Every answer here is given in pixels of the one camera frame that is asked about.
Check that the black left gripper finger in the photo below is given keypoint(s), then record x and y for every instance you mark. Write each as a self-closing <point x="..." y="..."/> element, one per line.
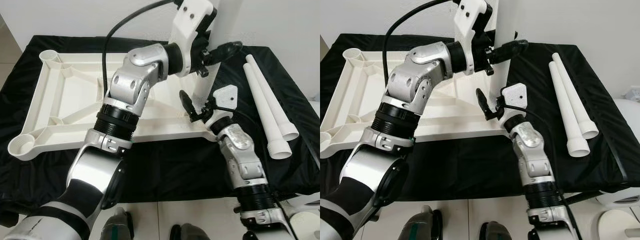
<point x="510" y="50"/>
<point x="227" y="51"/>

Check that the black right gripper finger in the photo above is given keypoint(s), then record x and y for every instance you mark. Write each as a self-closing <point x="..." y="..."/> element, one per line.
<point x="190" y="106"/>
<point x="485" y="105"/>

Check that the white tapered plastic table leg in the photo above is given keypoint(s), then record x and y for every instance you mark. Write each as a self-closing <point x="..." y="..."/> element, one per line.
<point x="227" y="20"/>
<point x="272" y="95"/>
<point x="504" y="20"/>
<point x="565" y="110"/>
<point x="577" y="95"/>
<point x="262" y="110"/>

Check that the white plastic table top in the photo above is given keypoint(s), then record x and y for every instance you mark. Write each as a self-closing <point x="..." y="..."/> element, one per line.
<point x="65" y="95"/>
<point x="360" y="95"/>

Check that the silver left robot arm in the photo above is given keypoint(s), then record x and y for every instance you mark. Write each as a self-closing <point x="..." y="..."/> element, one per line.
<point x="415" y="80"/>
<point x="130" y="85"/>

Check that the black table cloth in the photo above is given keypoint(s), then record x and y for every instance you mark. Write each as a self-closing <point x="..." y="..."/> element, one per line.
<point x="175" y="170"/>
<point x="475" y="170"/>

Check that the grey robot right leg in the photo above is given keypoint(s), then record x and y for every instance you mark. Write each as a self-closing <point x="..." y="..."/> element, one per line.
<point x="497" y="231"/>
<point x="192" y="232"/>

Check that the black metal table bar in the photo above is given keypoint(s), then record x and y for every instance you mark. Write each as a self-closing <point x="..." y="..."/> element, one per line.
<point x="582" y="197"/>

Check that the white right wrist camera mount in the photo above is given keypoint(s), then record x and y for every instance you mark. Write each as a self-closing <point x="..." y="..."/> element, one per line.
<point x="225" y="97"/>
<point x="515" y="95"/>

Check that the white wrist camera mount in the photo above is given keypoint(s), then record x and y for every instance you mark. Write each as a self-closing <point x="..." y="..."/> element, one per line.
<point x="187" y="20"/>
<point x="225" y="97"/>
<point x="467" y="20"/>
<point x="515" y="95"/>

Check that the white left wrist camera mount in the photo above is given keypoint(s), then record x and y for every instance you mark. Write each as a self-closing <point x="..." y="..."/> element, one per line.
<point x="467" y="20"/>
<point x="187" y="20"/>

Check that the white wall socket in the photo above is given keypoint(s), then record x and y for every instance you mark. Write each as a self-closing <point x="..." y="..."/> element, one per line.
<point x="635" y="92"/>

